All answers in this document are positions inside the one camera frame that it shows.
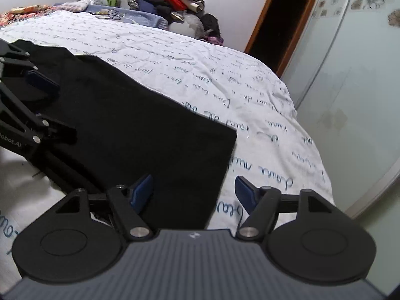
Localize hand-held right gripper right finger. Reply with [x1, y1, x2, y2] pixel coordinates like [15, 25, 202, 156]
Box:
[234, 175, 336, 241]

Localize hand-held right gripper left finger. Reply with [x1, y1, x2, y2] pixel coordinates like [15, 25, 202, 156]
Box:
[51, 174, 154, 241]

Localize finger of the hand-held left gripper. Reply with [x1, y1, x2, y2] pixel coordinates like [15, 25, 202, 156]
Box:
[0, 37, 61, 102]
[0, 83, 78, 147]

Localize black pants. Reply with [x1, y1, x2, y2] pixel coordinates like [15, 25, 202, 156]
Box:
[6, 39, 238, 230]

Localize red floral blanket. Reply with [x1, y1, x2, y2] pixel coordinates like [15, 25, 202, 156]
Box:
[0, 4, 60, 29]

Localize light blue quilt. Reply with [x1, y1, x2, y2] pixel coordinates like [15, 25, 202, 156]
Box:
[84, 4, 169, 32]

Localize white script-printed bedspread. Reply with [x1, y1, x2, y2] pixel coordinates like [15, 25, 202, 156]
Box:
[0, 9, 336, 276]

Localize navy blue garment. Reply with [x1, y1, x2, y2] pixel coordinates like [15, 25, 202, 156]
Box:
[137, 0, 163, 16]

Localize black folded garment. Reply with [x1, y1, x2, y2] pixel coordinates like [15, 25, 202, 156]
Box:
[156, 4, 176, 22]

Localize pale wardrobe door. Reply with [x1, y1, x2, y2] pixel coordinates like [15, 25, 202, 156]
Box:
[281, 0, 400, 226]

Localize white plastic bag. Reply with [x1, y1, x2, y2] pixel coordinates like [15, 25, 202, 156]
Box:
[169, 12, 205, 40]

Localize beige folded cloth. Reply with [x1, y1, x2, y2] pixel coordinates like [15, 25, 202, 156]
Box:
[175, 0, 205, 13]

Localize black bag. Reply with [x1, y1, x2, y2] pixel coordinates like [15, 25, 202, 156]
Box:
[201, 13, 222, 38]

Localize black cable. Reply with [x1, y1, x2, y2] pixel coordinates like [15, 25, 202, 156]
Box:
[89, 9, 122, 21]

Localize wooden door frame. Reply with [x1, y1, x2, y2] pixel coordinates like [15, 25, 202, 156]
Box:
[244, 0, 326, 77]

